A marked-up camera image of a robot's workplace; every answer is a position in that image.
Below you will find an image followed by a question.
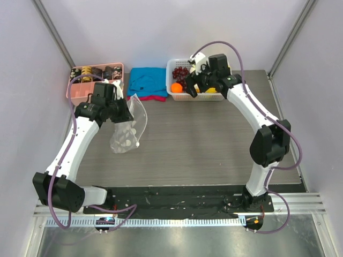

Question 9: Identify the pink floral roll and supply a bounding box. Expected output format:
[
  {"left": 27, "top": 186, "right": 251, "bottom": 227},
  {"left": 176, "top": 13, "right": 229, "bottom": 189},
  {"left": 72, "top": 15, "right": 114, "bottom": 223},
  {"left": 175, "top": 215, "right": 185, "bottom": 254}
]
[{"left": 113, "top": 65, "right": 123, "bottom": 80}]

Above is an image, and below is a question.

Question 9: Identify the dark brown roll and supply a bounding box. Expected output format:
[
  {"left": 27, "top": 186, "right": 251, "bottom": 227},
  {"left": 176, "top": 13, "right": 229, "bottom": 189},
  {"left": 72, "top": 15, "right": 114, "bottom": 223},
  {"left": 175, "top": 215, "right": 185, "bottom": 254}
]
[{"left": 92, "top": 67, "right": 102, "bottom": 81}]

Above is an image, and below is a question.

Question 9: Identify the pink divided storage box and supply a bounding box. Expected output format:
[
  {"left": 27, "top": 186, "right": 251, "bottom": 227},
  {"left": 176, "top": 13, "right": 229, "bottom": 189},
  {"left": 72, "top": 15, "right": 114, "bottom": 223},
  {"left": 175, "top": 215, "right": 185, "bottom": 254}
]
[{"left": 71, "top": 63, "right": 124, "bottom": 105}]

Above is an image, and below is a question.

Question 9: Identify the clear zip top bag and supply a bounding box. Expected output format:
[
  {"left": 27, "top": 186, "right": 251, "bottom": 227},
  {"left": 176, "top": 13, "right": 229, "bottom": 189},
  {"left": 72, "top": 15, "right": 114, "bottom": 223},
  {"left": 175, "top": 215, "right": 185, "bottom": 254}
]
[{"left": 110, "top": 94, "right": 148, "bottom": 154}]

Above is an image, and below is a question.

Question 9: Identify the black roll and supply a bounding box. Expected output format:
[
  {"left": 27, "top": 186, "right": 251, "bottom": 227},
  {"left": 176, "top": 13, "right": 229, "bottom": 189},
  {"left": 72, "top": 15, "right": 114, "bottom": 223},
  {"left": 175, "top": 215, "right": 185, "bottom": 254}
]
[{"left": 103, "top": 66, "right": 113, "bottom": 80}]

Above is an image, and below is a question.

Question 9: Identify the red grape bunch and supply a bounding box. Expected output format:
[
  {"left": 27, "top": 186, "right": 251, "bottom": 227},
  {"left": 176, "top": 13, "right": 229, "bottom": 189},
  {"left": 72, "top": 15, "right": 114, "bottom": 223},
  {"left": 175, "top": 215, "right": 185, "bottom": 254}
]
[{"left": 172, "top": 66, "right": 189, "bottom": 84}]

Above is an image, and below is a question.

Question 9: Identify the yellow banana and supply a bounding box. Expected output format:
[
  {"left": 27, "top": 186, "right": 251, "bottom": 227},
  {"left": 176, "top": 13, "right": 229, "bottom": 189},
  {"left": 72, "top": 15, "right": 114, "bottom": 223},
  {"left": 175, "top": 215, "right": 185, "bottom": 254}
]
[{"left": 195, "top": 85, "right": 217, "bottom": 94}]

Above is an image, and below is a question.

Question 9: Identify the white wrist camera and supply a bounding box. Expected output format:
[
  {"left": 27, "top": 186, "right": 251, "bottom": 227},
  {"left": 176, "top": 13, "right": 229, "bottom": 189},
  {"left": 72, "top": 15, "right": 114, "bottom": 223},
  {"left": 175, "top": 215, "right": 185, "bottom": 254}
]
[
  {"left": 188, "top": 52, "right": 208, "bottom": 75},
  {"left": 111, "top": 80, "right": 124, "bottom": 100}
]

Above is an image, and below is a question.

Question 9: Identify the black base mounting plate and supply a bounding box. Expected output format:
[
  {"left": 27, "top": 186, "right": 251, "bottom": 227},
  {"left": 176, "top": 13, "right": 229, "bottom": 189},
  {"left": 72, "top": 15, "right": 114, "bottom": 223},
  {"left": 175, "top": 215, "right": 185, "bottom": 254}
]
[{"left": 83, "top": 184, "right": 275, "bottom": 220}]

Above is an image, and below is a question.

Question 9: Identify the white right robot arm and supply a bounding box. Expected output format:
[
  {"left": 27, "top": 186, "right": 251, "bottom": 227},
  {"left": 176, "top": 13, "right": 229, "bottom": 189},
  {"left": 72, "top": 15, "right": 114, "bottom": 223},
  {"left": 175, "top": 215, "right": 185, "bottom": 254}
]
[{"left": 185, "top": 52, "right": 290, "bottom": 211}]

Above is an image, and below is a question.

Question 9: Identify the magenta folded cloth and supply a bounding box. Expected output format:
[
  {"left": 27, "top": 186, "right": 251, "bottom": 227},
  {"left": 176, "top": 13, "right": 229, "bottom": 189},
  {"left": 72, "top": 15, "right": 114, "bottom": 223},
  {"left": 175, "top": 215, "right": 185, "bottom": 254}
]
[{"left": 138, "top": 95, "right": 167, "bottom": 102}]

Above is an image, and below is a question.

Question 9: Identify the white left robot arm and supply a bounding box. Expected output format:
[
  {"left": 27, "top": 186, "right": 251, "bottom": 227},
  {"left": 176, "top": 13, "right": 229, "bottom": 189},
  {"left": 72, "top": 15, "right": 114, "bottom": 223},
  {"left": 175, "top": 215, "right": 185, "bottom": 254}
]
[{"left": 33, "top": 80, "right": 133, "bottom": 214}]

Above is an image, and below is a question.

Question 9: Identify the blue folded cloth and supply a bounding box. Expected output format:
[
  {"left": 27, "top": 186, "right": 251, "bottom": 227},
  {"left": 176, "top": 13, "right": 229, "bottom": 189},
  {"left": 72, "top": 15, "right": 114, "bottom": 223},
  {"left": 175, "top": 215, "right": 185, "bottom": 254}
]
[{"left": 127, "top": 67, "right": 168, "bottom": 98}]

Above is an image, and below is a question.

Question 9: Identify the white slotted cable duct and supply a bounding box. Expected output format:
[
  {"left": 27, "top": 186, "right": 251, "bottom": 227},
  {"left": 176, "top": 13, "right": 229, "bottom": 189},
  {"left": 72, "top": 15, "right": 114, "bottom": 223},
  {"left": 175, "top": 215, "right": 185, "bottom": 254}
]
[{"left": 45, "top": 217, "right": 247, "bottom": 228}]

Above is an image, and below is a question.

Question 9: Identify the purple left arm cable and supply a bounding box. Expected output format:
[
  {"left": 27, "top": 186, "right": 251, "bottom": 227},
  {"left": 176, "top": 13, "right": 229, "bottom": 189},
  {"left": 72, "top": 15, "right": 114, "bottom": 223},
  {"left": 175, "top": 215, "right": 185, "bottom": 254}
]
[{"left": 48, "top": 75, "right": 108, "bottom": 229}]

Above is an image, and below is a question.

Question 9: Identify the yellow striped roll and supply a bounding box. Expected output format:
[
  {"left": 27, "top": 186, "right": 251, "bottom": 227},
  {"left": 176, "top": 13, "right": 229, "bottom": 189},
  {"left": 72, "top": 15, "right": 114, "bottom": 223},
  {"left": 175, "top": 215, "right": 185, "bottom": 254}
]
[{"left": 81, "top": 66, "right": 92, "bottom": 83}]

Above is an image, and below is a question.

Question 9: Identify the dark floral sushi roll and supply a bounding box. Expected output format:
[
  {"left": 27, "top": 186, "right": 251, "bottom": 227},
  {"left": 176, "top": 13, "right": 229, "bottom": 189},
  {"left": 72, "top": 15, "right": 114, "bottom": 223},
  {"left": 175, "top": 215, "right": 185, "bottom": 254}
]
[{"left": 70, "top": 67, "right": 81, "bottom": 84}]

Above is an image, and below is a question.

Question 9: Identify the orange fruit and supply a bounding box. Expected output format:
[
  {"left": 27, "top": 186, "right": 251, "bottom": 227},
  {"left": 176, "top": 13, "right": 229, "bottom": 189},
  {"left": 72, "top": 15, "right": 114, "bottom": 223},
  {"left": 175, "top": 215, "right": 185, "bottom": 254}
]
[{"left": 170, "top": 82, "right": 183, "bottom": 93}]

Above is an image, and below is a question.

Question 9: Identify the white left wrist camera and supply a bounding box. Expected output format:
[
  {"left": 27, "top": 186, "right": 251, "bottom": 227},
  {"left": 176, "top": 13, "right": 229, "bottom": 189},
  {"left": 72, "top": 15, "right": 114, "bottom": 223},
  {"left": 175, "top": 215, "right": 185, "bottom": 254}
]
[{"left": 111, "top": 80, "right": 124, "bottom": 100}]

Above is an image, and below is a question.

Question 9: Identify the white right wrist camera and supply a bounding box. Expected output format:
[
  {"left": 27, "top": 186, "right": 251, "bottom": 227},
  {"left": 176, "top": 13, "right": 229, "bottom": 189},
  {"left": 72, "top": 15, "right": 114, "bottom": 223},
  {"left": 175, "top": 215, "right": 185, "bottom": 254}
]
[{"left": 188, "top": 52, "right": 208, "bottom": 75}]

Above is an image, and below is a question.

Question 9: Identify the white plastic basket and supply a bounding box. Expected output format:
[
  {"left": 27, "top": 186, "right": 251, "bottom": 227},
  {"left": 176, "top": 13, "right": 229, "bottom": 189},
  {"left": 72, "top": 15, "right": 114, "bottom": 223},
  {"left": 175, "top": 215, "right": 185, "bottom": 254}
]
[{"left": 166, "top": 59, "right": 224, "bottom": 101}]

